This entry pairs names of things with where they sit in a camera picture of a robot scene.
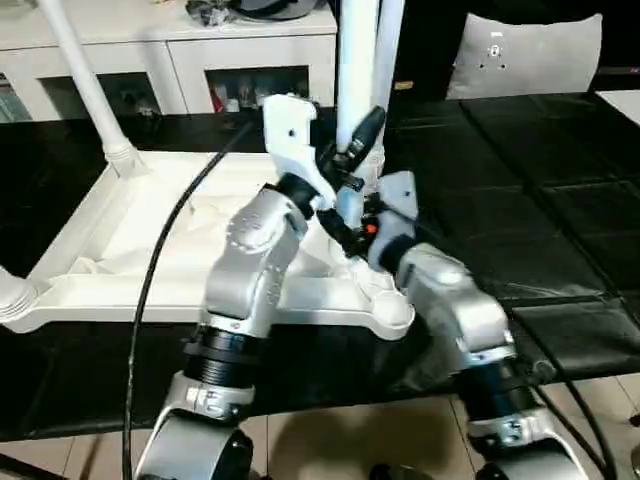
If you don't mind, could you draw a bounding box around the white plastic table leg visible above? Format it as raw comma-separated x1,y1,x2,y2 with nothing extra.
38,0,152,180
333,0,401,301
0,266,40,327
374,0,407,176

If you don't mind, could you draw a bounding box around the white plastic table top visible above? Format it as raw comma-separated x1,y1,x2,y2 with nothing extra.
0,148,417,342

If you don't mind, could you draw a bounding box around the black cabinet with gold label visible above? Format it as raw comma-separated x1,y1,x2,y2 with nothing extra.
332,0,640,104

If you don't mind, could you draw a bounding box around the black table mat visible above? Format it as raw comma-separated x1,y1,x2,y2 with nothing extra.
0,92,640,441

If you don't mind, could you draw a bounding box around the white pillow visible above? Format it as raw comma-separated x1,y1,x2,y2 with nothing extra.
445,11,604,101

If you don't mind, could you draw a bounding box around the white glass-door cabinet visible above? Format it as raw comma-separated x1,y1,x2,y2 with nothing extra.
0,0,340,122

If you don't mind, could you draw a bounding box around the white flat board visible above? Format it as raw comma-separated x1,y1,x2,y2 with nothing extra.
596,88,640,127

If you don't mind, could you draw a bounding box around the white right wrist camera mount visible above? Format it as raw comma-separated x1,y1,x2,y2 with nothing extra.
376,171,420,272

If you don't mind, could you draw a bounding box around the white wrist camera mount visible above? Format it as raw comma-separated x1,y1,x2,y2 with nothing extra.
376,171,420,272
261,93,337,212

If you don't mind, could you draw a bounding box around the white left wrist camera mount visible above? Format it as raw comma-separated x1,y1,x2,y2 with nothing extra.
261,93,337,212

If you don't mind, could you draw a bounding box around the grey bag with black strap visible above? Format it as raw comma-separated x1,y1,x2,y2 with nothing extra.
233,0,322,22

